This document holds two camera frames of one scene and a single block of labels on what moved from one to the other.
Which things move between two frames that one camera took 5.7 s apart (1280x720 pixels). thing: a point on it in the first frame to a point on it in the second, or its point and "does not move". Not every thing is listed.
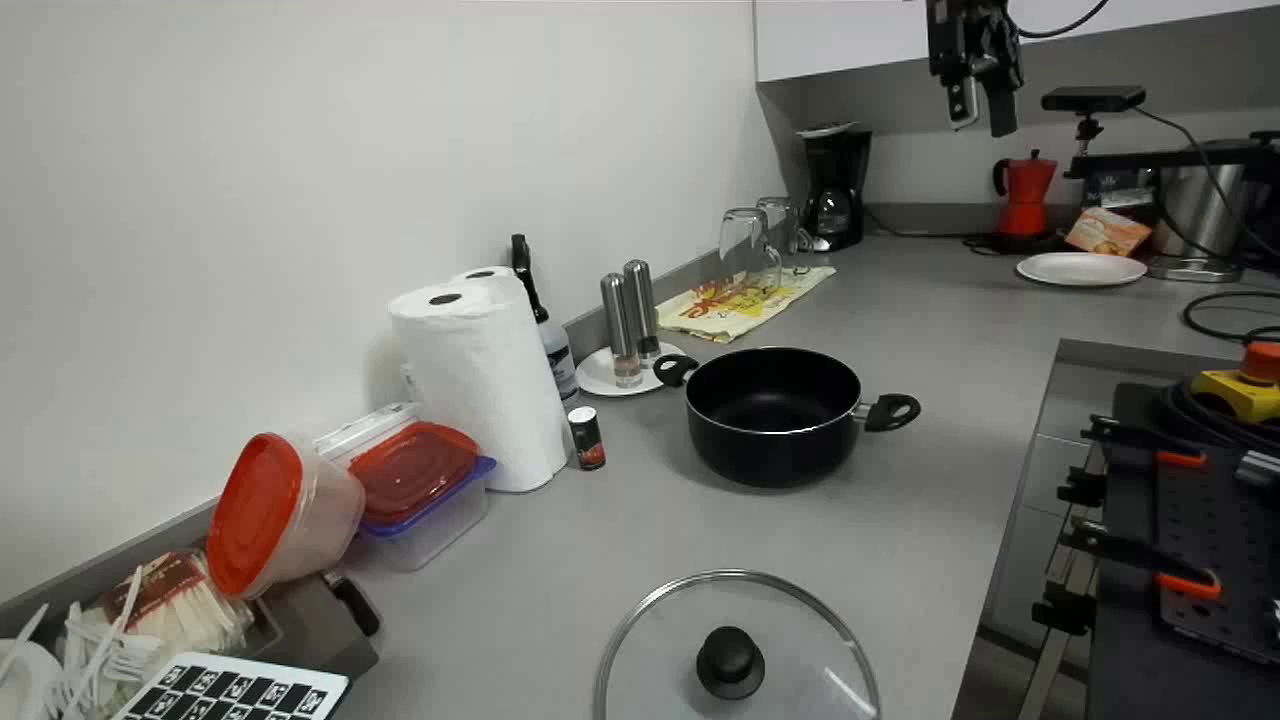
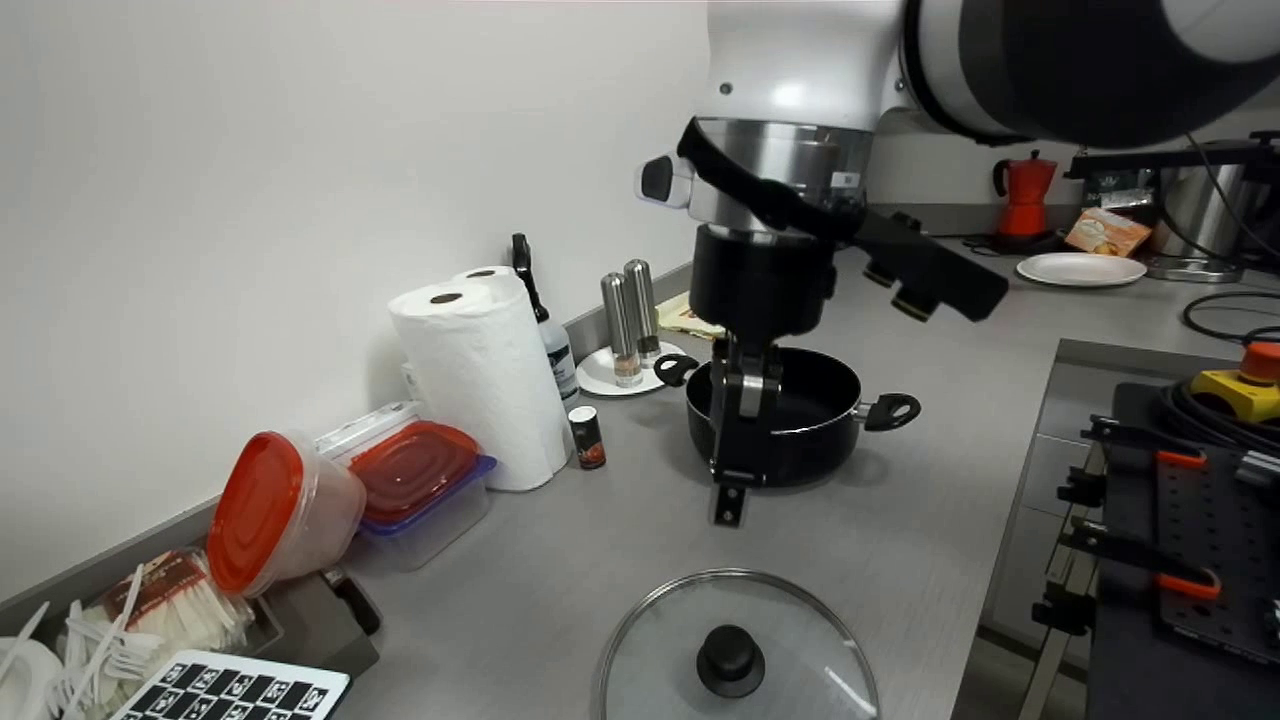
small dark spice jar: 587,437 does not move
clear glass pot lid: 738,644 does not move
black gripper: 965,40 to 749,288
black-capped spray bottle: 548,335 does not move
